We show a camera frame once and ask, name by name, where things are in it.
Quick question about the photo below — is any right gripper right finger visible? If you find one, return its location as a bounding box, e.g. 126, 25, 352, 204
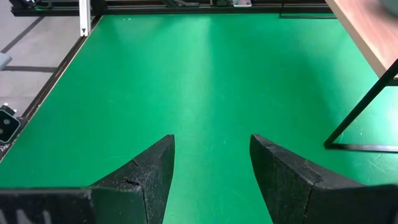
249, 134, 398, 224

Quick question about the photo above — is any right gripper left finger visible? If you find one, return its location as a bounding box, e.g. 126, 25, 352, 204
0, 134, 176, 224

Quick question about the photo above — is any grey floor object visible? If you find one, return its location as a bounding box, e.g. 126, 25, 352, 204
0, 52, 13, 72

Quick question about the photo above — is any black table-level camera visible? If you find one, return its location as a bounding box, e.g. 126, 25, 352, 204
0, 103, 22, 146

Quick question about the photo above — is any wooden shelf black frame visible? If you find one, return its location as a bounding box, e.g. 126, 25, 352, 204
323, 0, 398, 154

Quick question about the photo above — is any white aluminium post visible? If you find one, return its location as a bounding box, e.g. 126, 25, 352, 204
78, 0, 92, 37

